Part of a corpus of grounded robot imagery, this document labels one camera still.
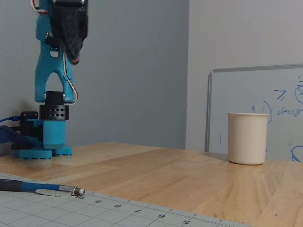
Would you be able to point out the dark blue table clamp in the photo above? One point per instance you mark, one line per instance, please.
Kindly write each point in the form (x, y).
(13, 138)

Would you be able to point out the whiteboard with blue drawings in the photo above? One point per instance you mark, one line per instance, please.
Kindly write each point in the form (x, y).
(260, 111)

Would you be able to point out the blue and black pen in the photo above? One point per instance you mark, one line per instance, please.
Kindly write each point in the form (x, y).
(30, 186)

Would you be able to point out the black motor controller board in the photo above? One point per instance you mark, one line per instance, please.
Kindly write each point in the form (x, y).
(29, 123)

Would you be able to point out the grey gridded cutting mat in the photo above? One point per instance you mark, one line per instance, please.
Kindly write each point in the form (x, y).
(71, 210)

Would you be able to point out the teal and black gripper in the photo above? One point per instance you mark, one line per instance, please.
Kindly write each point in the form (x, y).
(71, 43)

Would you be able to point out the cream ceramic mug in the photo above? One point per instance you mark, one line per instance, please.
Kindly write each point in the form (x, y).
(247, 138)

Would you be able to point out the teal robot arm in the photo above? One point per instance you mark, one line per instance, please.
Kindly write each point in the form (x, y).
(50, 75)

